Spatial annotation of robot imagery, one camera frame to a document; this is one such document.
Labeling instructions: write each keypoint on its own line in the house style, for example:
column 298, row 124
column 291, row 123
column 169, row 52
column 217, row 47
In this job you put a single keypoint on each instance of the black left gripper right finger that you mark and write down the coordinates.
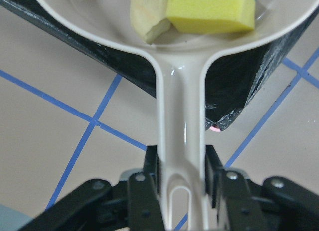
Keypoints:
column 278, row 204

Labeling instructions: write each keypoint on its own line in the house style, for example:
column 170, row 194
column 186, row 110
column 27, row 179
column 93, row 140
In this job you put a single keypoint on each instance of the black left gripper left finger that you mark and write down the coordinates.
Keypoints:
column 96, row 205

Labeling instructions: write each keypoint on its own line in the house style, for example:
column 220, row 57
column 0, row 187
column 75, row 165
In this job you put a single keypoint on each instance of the beige plastic dustpan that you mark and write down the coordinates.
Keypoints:
column 180, row 61

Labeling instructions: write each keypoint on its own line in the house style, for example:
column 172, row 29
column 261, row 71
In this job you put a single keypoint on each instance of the pale apple slice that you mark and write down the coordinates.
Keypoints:
column 148, row 19

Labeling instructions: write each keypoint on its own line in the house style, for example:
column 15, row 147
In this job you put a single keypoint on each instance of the yellow green sponge piece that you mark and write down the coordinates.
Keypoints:
column 211, row 16

